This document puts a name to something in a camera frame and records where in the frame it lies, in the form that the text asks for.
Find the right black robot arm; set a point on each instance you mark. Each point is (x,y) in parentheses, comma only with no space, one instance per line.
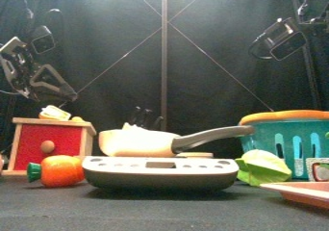
(314,23)

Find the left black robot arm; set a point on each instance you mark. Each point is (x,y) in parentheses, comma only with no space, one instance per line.
(38,16)

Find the pale toy corn husk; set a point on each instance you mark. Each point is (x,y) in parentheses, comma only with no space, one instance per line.
(54,113)

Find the small yellow toy piece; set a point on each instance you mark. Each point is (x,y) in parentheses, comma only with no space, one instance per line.
(77,119)

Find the red wooden drawer box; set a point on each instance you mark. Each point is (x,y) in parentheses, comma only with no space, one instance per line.
(50,141)

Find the white food in pan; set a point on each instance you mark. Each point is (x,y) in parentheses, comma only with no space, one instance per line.
(132,127)

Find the black object behind pan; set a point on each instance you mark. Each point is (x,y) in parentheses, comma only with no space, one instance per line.
(145,117)

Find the orange toy carrot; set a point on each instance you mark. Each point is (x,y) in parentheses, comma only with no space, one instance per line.
(58,170)

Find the teal basket with orange rim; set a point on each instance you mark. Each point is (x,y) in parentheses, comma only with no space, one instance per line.
(290,135)

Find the white kitchen scale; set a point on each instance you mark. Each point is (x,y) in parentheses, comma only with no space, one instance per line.
(160,174)

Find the small printed toy box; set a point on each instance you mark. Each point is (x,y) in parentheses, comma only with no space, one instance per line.
(318,170)

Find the pink tray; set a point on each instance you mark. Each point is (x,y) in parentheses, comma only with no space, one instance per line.
(303,191)

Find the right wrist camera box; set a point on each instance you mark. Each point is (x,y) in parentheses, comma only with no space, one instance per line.
(287,47)

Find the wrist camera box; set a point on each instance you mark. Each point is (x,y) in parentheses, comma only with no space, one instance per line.
(42,42)
(287,47)

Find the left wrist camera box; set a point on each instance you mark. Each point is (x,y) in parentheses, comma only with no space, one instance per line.
(42,42)

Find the grey vertical frame pole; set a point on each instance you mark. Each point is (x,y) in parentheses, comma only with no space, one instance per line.
(163,55)

